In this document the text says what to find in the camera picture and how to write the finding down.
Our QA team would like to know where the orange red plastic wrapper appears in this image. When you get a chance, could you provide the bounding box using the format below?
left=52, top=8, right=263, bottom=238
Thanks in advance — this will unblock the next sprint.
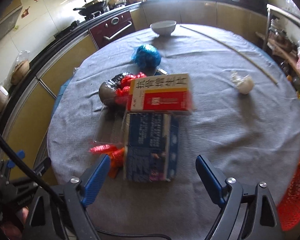
left=89, top=144, right=125, bottom=179

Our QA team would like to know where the clear plastic tray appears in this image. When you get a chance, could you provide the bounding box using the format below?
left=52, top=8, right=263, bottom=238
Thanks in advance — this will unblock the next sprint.
left=93, top=105, right=126, bottom=146

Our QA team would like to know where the blue white carton box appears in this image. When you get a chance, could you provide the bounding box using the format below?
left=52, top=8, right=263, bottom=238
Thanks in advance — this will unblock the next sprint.
left=123, top=112, right=179, bottom=183

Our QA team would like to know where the red plastic bag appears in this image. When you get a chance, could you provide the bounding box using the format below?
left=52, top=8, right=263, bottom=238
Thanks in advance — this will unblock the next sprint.
left=114, top=72, right=147, bottom=107

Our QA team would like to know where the red yellow medicine box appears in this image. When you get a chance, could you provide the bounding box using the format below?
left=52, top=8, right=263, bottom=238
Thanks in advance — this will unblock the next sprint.
left=126, top=74, right=194, bottom=114

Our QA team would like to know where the white paper ball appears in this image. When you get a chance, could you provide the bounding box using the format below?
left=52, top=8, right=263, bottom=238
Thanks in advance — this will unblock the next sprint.
left=231, top=72, right=254, bottom=95

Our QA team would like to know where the blue plastic bag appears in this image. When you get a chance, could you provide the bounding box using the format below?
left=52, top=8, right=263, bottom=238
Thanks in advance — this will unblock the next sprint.
left=132, top=44, right=161, bottom=69

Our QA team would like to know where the red plastic trash basket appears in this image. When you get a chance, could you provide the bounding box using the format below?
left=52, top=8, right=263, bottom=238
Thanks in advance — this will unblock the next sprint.
left=277, top=160, right=300, bottom=231

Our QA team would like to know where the person's left hand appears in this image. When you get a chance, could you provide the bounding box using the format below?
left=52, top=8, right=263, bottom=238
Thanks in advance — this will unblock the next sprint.
left=1, top=207, right=29, bottom=239

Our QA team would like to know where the white jar on counter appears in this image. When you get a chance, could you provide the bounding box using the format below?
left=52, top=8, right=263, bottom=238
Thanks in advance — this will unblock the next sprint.
left=0, top=84, right=10, bottom=113

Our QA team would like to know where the blue undercloth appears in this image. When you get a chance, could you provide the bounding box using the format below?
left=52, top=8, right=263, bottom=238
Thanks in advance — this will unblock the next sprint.
left=51, top=67, right=79, bottom=117

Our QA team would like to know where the long wooden stick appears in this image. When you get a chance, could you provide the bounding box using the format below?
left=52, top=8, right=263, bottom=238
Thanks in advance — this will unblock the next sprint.
left=180, top=24, right=278, bottom=86

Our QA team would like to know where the dark red built-in oven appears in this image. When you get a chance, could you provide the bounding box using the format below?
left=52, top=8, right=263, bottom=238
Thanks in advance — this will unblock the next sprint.
left=89, top=11, right=135, bottom=49

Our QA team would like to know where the white ceramic bowl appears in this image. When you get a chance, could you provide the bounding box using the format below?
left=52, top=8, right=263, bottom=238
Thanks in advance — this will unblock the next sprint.
left=150, top=20, right=177, bottom=36

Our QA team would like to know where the metal storage rack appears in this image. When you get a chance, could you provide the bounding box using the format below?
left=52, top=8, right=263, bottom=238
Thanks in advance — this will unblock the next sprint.
left=255, top=3, right=300, bottom=95

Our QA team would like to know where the black wok with lid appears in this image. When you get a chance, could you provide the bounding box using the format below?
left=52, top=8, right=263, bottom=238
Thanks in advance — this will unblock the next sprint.
left=73, top=0, right=107, bottom=16

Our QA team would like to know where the black cable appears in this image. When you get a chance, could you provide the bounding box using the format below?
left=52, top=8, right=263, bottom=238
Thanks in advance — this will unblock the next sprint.
left=0, top=122, right=172, bottom=240

